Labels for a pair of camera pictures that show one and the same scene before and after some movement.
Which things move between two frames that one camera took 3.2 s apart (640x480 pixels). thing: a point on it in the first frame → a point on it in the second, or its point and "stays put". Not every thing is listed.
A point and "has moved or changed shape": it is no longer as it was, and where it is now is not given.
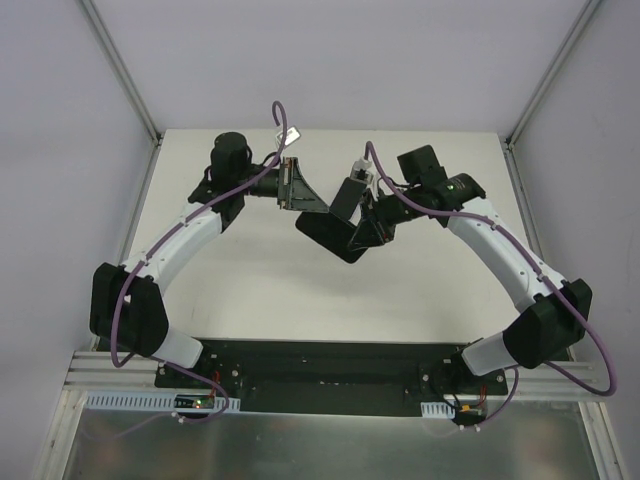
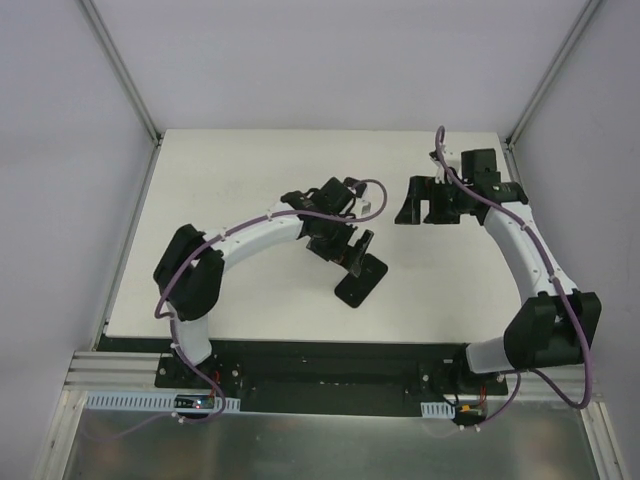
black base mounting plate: (334, 377) stays put
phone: (332, 232) has moved or changed shape
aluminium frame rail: (96, 371) stays put
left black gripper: (288, 182) → (350, 251)
